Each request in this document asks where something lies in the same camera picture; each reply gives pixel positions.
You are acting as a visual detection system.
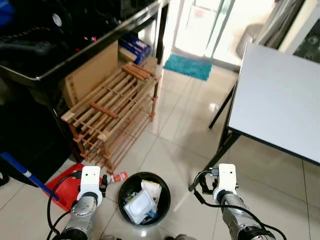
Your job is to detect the red plastic dustpan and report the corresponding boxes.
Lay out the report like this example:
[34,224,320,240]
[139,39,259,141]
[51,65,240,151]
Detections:
[45,162,109,211]

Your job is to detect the grey right robot foot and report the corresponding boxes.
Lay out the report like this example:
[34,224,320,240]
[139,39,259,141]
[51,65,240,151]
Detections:
[165,233,199,240]

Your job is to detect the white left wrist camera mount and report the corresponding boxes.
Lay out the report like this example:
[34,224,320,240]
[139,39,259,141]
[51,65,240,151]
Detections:
[79,166,102,207]

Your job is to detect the round black rubbish bin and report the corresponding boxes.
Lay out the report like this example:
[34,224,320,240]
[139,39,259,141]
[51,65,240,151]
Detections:
[118,171,172,227]

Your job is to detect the brown cardboard box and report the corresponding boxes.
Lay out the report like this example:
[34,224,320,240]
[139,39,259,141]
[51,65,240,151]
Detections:
[63,40,121,109]

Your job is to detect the wooden slatted shoe rack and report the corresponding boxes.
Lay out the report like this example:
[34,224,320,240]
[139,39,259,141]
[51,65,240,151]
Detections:
[61,62,161,174]

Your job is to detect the black elongated device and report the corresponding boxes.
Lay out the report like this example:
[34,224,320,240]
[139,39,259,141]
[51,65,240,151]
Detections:
[0,39,54,57]

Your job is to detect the blue fabric bag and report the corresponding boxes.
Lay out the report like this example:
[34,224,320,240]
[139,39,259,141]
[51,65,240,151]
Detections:
[0,0,16,27]

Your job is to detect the blue broom handle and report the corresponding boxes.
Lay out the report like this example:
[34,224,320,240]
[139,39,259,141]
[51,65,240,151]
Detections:
[0,152,55,199]

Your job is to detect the small red wrapper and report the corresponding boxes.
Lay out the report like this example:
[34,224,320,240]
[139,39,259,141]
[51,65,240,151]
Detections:
[110,171,129,183]

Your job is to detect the glass sliding door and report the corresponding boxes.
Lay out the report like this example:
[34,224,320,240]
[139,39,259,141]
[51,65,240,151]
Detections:
[172,0,267,67]

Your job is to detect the white table with black legs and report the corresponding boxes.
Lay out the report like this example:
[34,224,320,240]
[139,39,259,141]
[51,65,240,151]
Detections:
[189,42,320,192]

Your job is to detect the teal floor mat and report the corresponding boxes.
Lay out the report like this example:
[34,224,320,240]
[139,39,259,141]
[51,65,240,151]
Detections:
[163,53,213,82]

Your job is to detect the black glass-top table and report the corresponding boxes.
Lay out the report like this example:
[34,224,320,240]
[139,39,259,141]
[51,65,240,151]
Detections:
[0,0,171,166]

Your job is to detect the blue printed boxes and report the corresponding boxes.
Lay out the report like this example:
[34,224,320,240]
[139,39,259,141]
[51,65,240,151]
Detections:
[119,34,152,64]

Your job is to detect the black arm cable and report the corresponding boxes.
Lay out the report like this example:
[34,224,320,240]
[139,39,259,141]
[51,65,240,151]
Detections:
[192,169,288,240]
[46,171,83,240]

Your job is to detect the black fan with white hub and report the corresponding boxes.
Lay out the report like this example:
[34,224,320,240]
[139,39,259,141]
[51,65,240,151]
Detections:
[48,10,69,32]

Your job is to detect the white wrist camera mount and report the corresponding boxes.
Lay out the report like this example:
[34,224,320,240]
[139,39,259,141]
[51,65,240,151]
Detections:
[79,166,102,207]
[213,163,237,202]

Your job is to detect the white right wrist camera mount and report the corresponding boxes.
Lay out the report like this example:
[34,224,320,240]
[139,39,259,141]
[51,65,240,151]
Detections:
[213,163,237,202]

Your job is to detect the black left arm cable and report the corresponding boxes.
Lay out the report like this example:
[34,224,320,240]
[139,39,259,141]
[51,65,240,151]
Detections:
[46,171,83,240]

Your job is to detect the white plastic food container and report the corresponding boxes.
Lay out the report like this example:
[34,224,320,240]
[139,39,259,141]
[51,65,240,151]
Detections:
[123,192,157,225]

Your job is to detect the white crumpled paper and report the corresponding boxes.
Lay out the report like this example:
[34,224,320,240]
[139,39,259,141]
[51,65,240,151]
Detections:
[141,180,163,203]

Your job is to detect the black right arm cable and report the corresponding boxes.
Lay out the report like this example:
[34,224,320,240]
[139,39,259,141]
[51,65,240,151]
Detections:
[192,169,288,240]

